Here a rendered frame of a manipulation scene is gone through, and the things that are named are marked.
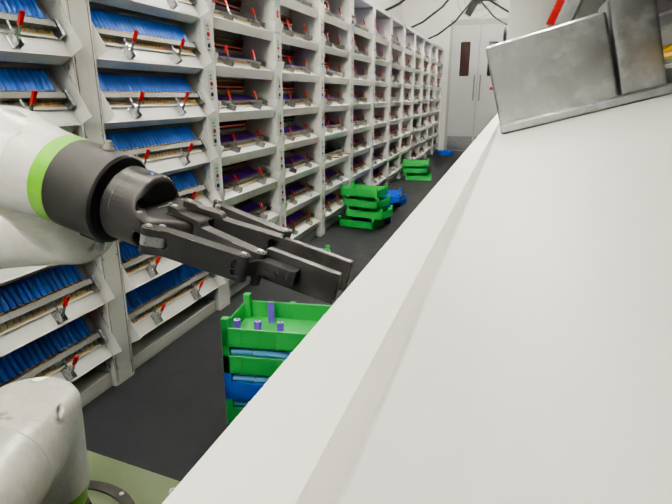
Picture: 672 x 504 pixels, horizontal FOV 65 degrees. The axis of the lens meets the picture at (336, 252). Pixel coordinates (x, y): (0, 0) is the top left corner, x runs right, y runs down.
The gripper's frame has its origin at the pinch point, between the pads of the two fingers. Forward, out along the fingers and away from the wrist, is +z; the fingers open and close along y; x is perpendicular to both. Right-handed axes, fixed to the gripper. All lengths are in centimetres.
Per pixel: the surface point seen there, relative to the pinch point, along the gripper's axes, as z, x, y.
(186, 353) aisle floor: -72, -103, -115
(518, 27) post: 10.2, 25.3, -16.1
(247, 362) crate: -30, -63, -70
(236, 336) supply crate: -34, -56, -69
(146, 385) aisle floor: -72, -103, -90
